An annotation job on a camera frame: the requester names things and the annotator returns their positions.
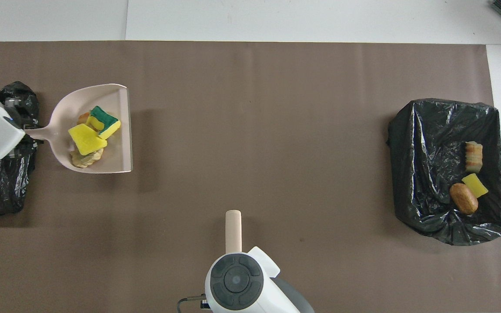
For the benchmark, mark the small green yellow sponge piece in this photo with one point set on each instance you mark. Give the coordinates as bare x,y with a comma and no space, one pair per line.
475,184

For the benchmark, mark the curved yellow sponge piece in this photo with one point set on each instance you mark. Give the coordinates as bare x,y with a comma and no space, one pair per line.
86,140

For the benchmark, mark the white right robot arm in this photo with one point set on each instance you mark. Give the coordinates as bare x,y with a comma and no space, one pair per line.
237,282

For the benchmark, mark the pink plastic dustpan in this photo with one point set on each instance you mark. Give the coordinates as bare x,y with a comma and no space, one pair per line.
118,152

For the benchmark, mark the brown paper table mat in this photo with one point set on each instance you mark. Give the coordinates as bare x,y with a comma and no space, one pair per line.
276,174

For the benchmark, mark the brown oval bread roll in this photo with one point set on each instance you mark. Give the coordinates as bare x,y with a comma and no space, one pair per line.
463,198

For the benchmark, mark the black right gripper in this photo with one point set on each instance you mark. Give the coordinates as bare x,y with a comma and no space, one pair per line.
205,304

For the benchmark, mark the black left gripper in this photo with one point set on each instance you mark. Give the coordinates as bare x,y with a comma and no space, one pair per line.
15,108

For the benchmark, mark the orange striped croissant piece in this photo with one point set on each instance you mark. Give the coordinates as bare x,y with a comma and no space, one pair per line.
83,118

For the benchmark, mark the beige cracker piece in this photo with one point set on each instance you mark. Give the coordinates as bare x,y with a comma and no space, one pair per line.
84,160

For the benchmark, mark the beige crusty bread chunk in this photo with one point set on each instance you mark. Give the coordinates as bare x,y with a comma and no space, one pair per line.
473,157

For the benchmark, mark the notched green yellow sponge piece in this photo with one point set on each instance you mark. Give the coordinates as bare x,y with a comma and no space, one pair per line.
102,116

